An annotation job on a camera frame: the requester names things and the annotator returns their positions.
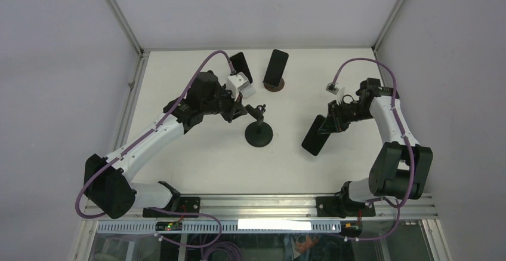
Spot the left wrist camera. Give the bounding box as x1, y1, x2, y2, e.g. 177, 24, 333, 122
226, 73, 252, 101

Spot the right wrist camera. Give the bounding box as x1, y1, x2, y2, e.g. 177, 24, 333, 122
326, 83, 345, 105

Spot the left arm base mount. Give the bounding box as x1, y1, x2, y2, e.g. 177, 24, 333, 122
142, 196, 201, 218

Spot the purple cable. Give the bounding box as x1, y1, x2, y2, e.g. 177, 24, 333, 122
330, 57, 416, 242
75, 50, 244, 261

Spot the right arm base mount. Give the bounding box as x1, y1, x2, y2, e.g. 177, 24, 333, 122
315, 196, 376, 219

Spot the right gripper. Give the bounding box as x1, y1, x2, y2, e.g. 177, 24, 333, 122
318, 99, 374, 134

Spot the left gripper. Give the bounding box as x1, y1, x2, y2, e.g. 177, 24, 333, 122
202, 84, 247, 123

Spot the white slotted cable duct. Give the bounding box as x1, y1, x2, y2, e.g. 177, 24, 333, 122
97, 219, 341, 235

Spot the black phone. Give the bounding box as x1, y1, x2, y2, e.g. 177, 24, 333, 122
230, 52, 253, 84
301, 115, 330, 156
263, 49, 289, 86

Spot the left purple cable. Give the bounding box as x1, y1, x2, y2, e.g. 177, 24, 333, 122
75, 50, 244, 261

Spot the aluminium frame rail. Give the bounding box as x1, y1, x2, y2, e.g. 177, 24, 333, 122
81, 194, 439, 221

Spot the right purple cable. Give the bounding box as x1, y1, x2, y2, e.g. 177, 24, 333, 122
330, 57, 416, 242

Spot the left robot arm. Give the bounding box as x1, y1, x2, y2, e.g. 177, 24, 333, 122
84, 70, 251, 219

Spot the black tall clamp stand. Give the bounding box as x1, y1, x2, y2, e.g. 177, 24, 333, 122
245, 105, 273, 148

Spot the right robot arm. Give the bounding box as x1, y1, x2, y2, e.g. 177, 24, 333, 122
317, 78, 433, 216

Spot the white folding phone stand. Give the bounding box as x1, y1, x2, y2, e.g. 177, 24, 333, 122
240, 85, 256, 99

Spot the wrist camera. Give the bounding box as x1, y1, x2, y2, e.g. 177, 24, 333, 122
326, 83, 345, 105
226, 73, 252, 101

